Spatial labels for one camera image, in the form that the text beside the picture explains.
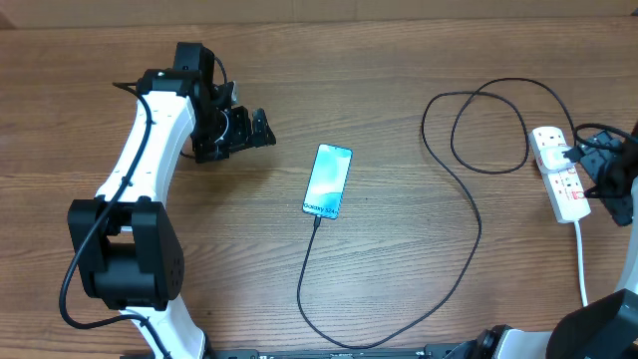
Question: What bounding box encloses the blue Samsung Galaxy smartphone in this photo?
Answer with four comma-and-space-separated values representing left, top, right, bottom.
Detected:
302, 144, 353, 219

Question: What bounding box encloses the white charger plug adapter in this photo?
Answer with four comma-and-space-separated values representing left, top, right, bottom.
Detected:
535, 146, 574, 175

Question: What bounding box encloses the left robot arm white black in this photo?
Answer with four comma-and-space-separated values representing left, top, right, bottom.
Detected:
58, 42, 276, 358

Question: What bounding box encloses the black USB charging cable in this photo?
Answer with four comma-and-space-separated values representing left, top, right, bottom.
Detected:
296, 77, 582, 350

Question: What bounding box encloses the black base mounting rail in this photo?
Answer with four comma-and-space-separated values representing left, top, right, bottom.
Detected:
119, 341, 479, 359

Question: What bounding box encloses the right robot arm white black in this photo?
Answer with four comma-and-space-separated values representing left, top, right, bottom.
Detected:
448, 124, 637, 359

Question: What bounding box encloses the white power strip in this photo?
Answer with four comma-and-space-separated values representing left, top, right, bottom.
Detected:
528, 127, 591, 223

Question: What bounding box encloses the white power strip cord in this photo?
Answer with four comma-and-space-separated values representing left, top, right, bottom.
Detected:
572, 220, 590, 308

